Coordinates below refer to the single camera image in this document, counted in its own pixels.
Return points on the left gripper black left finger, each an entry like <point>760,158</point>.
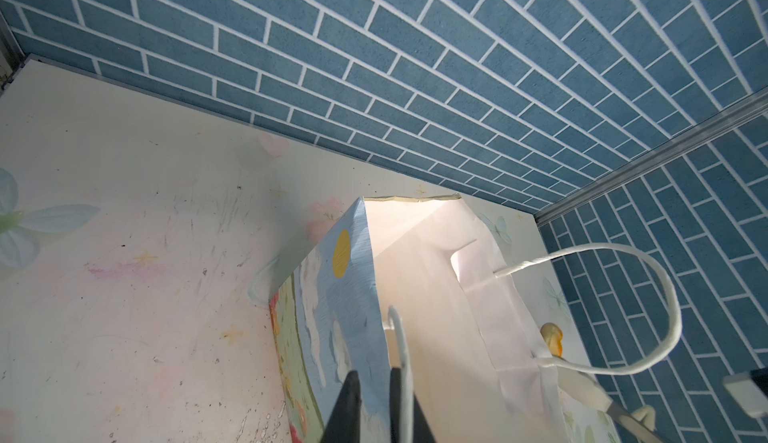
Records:
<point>344,424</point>

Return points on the white paper gift bag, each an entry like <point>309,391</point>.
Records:
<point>418,284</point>

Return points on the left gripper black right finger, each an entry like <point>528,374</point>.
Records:
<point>407,421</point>

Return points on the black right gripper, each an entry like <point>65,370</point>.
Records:
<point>749,390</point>

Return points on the metal kitchen tongs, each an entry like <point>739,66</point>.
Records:
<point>641,423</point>

